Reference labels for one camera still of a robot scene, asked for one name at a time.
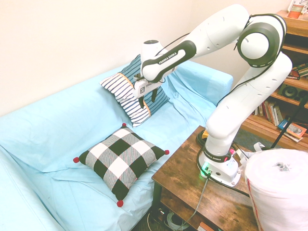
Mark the brown wooden table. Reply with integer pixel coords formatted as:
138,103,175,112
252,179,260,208
151,125,259,231

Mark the grey cable at robot base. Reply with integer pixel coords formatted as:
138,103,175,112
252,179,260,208
166,177,210,231

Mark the black bookshelf speaker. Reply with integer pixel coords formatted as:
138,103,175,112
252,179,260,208
278,83,305,101

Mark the black white checkered pillow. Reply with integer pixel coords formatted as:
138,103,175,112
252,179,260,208
73,123,170,208

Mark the stack of lying books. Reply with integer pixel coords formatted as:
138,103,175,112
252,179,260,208
287,62,308,80

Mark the wooden bookshelf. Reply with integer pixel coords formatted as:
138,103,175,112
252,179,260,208
240,9,308,150

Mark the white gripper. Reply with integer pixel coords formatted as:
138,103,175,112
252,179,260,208
131,78,167,109

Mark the orange lying book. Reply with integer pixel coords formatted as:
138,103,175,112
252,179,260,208
285,122,308,140

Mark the black camera tripod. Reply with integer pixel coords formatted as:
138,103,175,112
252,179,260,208
270,92,308,150

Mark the row of standing books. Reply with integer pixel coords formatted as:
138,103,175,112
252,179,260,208
252,100,290,126

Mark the thick black base cable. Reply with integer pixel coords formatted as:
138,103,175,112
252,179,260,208
208,177,251,197

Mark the blue white striped pillow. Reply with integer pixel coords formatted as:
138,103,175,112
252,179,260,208
100,54,171,128

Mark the white cable coil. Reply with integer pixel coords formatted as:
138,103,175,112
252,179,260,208
166,211,191,230

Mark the sofa with light blue cover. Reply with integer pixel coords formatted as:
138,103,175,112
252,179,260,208
0,60,234,231

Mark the thin black cable along arm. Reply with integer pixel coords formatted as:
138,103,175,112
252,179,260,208
157,13,288,107

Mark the black coiled stop-button cable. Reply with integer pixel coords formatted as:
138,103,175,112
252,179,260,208
196,131,208,148

